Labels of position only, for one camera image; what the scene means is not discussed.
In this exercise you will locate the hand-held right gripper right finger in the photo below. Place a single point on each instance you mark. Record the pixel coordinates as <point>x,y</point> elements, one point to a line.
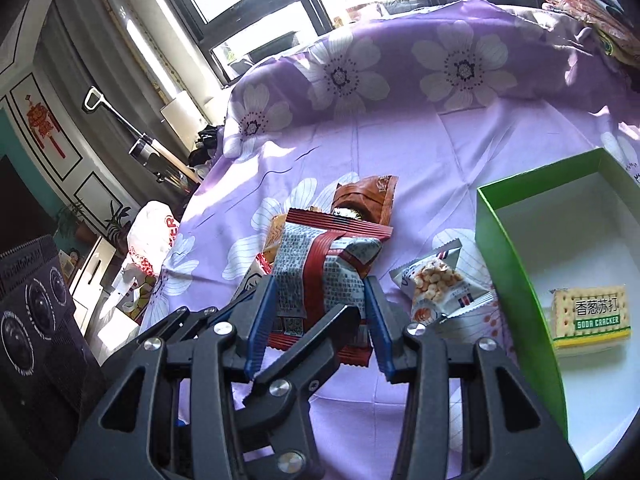
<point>380,330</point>

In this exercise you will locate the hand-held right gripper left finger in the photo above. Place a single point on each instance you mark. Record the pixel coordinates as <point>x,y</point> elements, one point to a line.
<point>260,325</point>

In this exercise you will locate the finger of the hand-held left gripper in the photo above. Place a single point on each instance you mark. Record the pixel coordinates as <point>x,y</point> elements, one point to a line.
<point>325,330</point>
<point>200,321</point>

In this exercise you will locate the red and grey snack packet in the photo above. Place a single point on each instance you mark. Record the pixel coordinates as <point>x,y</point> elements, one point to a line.
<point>320,260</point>

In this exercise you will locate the white puffed ball snack packet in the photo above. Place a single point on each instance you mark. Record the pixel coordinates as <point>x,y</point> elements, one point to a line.
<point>440,280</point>

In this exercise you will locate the orange rice cake packet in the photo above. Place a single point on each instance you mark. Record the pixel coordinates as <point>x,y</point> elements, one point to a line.
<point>272,240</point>

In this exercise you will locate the brown snack packet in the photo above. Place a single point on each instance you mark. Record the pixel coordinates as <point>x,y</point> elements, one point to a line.
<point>367,197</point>

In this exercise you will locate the green cardboard box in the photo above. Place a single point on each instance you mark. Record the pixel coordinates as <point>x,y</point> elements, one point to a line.
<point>505,240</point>

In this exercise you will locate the potted plant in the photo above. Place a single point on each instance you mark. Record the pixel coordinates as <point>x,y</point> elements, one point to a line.
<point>117,225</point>
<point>75,220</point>

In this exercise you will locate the white plastic bag red print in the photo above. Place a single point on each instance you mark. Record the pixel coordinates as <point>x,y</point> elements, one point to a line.
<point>150,230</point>

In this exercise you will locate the white panelled cabinet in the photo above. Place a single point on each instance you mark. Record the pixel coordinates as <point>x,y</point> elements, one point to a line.
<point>90,195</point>

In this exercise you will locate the heap of black clothes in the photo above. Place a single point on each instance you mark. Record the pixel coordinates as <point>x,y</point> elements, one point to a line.
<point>205,142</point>

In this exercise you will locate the purple floral bedsheet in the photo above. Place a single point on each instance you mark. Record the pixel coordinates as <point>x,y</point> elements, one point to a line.
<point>400,150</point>

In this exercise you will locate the upright vacuum cleaner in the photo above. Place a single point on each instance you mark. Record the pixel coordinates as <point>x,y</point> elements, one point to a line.
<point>142,147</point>

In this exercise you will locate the red knot decoration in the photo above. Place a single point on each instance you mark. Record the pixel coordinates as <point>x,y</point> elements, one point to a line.
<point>42,120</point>

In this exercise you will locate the cream cracker packet green band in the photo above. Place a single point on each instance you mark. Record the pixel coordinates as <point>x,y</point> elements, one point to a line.
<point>590,310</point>

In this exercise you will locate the beige curtain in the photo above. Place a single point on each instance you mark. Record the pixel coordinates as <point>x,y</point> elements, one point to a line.
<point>140,35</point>

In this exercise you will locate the stack of folded cloths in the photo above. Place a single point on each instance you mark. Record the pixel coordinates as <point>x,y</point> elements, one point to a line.
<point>590,5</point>

